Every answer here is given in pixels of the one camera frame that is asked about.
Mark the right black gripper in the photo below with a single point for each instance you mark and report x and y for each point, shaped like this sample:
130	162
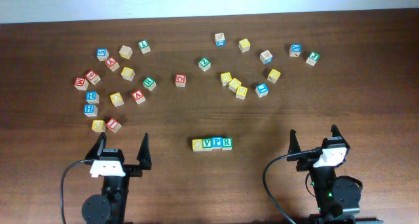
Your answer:
303	156

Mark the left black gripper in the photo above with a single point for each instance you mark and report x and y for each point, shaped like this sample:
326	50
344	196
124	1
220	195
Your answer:
131	168

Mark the yellow C block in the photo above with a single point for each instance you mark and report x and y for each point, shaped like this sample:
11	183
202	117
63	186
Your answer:
197	145

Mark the green r block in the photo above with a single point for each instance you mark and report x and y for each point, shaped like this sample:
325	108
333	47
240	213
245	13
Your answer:
227	144
149	83

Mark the green V block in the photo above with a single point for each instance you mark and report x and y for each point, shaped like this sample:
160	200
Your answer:
207	144

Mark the blue P block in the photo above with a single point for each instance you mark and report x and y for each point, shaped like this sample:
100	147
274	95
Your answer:
217	143

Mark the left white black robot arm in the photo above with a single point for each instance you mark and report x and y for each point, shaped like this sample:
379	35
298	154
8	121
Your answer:
109	206

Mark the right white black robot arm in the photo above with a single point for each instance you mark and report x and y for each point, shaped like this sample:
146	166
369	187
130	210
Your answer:
337	197

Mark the red I block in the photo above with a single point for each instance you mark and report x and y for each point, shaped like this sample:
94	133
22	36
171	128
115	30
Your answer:
113	125

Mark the yellow O block lower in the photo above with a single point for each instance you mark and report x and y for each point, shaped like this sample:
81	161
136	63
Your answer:
98	126

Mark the yellow o block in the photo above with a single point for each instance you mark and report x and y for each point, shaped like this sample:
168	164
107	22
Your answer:
98	126
117	99

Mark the lower blue H block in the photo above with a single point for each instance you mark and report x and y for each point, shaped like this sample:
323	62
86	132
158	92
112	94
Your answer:
90	110

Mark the blue h block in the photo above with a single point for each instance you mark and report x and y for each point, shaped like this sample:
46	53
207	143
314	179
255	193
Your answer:
90	110
92	97

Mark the yellow O block middle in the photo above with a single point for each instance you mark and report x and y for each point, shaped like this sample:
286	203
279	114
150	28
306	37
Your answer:
117	99

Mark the lower red A block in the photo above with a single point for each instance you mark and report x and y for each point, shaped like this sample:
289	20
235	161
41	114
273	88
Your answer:
138	96

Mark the red a block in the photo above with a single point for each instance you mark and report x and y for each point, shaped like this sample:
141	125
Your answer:
138	96
112	64

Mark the upper blue H block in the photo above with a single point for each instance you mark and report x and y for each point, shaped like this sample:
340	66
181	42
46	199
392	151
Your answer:
92	97

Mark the blue E block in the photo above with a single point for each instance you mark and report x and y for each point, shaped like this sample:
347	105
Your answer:
262	90

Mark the right yellow block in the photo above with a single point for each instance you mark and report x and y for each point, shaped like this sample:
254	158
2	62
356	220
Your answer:
273	76

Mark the upper left yellow block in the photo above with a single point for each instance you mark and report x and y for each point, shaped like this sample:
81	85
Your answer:
128	74

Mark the red M block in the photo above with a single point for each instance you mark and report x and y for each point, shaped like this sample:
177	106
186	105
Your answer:
81	83

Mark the green J block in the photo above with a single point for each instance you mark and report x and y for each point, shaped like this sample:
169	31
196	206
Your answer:
313	58

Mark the red 9 block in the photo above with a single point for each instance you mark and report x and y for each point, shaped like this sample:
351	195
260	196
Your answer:
93	77

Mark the yellow cluster block lower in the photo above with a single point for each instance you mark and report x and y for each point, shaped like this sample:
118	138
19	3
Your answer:
241	92

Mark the yellow cluster block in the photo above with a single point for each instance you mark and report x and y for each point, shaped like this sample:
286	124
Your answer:
225	78
241	92
234	84

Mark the blue X block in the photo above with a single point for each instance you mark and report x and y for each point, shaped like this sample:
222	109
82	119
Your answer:
295	50

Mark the upper red A block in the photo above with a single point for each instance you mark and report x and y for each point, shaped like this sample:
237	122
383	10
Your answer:
112	64

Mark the wooden block blue edge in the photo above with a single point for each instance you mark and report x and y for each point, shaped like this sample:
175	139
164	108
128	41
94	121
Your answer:
266	57

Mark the red O block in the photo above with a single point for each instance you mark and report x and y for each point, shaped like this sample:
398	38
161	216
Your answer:
180	80

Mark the yellow cluster block middle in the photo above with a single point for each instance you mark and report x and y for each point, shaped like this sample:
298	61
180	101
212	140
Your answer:
234	84

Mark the blue 5 block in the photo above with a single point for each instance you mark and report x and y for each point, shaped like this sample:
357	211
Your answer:
102	54

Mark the plain wooden yellow block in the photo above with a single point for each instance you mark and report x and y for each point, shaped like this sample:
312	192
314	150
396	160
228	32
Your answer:
125	52

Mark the yellow cluster block upper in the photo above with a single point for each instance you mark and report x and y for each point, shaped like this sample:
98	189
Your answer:
225	78

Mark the green L block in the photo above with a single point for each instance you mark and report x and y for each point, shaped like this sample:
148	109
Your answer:
144	46

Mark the top yellow block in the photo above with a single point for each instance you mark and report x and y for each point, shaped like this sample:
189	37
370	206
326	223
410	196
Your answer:
244	45

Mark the green Z block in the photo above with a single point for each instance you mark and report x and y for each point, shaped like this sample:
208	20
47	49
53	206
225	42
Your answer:
204	64

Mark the wooden block blue side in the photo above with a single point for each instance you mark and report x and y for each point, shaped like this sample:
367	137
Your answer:
220	39

